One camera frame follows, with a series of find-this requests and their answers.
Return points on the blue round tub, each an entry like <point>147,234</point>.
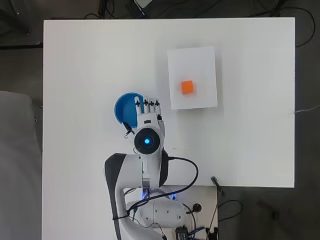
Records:
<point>126,108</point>

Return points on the white flat box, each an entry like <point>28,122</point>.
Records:
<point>192,77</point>

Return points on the black stand rod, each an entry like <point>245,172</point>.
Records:
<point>217,185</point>

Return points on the white seven-joint robot arm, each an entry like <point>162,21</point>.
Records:
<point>146,166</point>

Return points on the orange cube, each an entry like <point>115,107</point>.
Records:
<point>187,87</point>

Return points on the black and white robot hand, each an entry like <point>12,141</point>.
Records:
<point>149,111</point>

